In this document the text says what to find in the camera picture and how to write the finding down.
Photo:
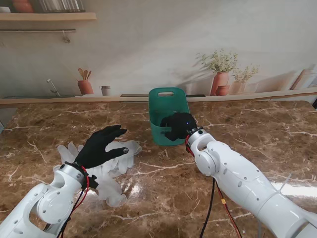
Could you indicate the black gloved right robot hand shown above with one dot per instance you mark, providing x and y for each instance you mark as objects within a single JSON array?
[{"x": 182, "y": 124}]

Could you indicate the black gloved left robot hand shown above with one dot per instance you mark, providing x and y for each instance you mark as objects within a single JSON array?
[{"x": 95, "y": 151}]

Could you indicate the green plastic basket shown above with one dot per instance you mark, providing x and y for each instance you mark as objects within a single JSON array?
[{"x": 168, "y": 106}]

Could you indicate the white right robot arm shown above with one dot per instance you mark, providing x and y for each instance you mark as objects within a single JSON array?
[{"x": 235, "y": 173}]

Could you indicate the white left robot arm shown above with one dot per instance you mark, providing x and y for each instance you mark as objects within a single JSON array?
[{"x": 49, "y": 203}]

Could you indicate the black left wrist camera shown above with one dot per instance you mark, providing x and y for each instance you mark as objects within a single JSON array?
[{"x": 94, "y": 182}]

